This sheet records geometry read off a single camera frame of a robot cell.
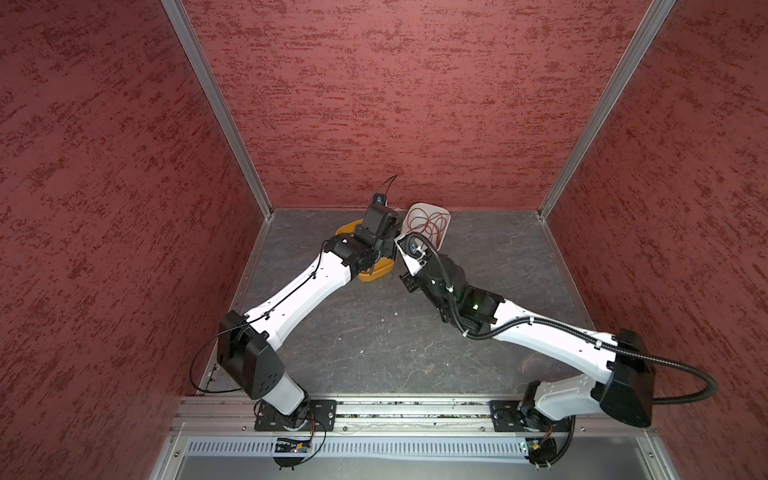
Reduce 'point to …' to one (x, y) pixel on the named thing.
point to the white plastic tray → (429, 209)
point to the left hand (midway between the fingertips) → (378, 236)
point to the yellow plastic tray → (380, 266)
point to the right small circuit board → (542, 451)
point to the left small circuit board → (289, 452)
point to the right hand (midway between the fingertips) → (403, 255)
